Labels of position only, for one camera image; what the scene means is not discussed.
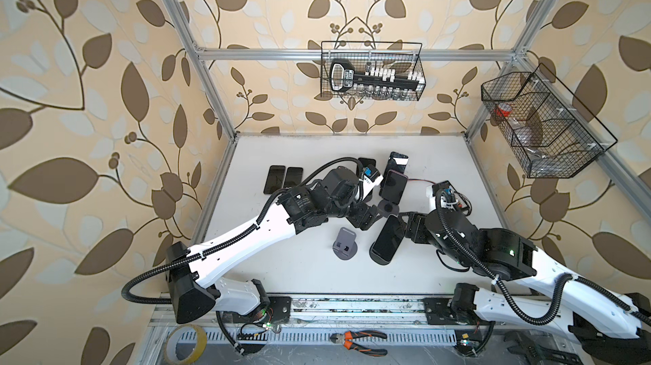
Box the red-edged black phone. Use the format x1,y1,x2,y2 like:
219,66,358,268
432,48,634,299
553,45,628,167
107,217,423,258
380,170,409,205

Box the black adjustable wrench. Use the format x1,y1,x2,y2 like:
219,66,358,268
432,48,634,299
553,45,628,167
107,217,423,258
504,331,583,365

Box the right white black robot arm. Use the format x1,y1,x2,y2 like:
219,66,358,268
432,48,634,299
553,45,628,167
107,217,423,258
398,183,650,364

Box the black socket tool set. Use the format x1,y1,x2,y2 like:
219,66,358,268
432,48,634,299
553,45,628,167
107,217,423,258
325,59,426,95

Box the yellow tape roll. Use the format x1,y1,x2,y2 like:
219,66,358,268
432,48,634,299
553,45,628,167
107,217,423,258
162,324,208,365

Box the front left grey phone stand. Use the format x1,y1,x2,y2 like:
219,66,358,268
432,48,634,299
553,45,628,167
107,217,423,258
332,228,358,261

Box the back wire basket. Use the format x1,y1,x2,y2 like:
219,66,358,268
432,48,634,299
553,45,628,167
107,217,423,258
320,40,427,102

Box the middle grey phone stand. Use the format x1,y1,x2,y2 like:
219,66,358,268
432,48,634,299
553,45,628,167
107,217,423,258
377,200,399,218

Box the right wire basket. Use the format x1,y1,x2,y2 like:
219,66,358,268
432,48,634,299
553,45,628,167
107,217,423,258
481,63,618,179

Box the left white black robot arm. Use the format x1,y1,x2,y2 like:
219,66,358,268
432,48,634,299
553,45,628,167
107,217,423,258
121,158,383,324

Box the wire basket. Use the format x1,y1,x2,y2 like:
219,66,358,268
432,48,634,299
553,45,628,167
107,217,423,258
320,40,427,102
481,63,618,179

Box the black connector board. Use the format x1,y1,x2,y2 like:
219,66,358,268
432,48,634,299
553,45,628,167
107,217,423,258
430,180,473,216

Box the grey phone stand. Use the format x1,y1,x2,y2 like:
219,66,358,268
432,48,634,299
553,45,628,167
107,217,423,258
377,200,399,218
332,228,358,261

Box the orange handled pliers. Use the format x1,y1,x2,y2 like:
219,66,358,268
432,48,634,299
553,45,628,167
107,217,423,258
329,328,388,358

